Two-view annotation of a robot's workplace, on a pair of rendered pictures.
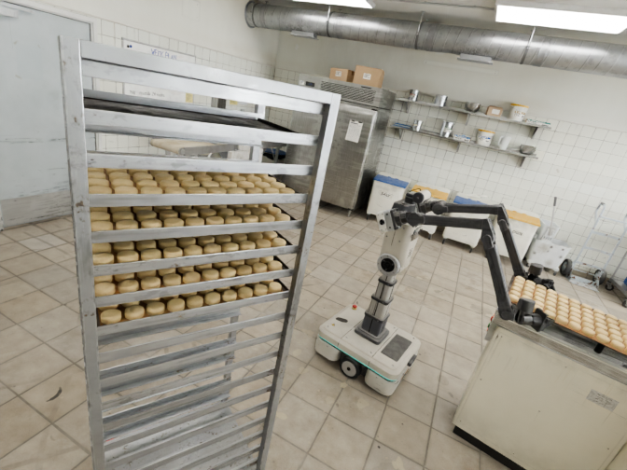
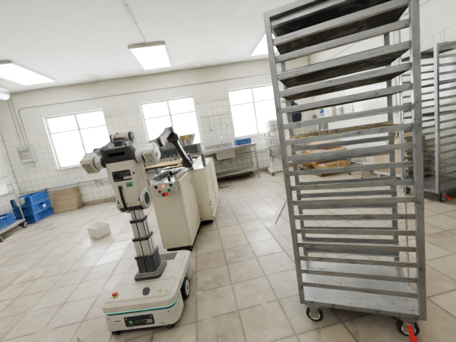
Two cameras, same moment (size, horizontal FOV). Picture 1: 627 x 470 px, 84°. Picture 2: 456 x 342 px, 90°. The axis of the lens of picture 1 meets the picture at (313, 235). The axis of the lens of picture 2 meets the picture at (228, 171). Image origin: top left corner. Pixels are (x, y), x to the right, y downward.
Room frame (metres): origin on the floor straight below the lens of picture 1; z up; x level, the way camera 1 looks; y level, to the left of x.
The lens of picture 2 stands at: (2.30, 1.27, 1.25)
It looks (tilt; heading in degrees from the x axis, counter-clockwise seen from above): 10 degrees down; 242
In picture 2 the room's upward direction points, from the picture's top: 10 degrees counter-clockwise
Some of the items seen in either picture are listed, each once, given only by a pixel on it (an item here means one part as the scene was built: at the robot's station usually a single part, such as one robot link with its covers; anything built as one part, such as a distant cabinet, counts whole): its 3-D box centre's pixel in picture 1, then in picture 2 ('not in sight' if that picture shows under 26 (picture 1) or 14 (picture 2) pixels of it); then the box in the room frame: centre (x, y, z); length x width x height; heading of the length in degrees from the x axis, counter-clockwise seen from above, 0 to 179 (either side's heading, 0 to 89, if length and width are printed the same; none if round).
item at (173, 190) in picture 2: (494, 322); (164, 189); (1.80, -1.16, 0.77); 0.24 x 0.04 x 0.14; 149
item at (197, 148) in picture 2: not in sight; (179, 158); (1.35, -1.90, 1.01); 0.72 x 0.33 x 0.34; 149
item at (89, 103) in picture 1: (194, 117); (333, 36); (1.04, 0.41, 1.68); 0.60 x 0.40 x 0.02; 128
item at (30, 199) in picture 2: not in sight; (30, 199); (3.92, -5.47, 0.50); 0.60 x 0.40 x 0.20; 71
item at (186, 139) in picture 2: not in sight; (176, 141); (1.35, -1.90, 1.25); 0.56 x 0.29 x 0.14; 149
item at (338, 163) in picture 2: not in sight; (332, 163); (-2.07, -1.99, 0.19); 0.72 x 0.42 x 0.15; 163
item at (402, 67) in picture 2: not in sight; (338, 81); (1.20, 0.52, 1.41); 0.64 x 0.03 x 0.03; 128
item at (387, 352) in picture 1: (371, 336); (153, 273); (2.15, -0.58, 0.24); 0.68 x 0.53 x 0.41; 58
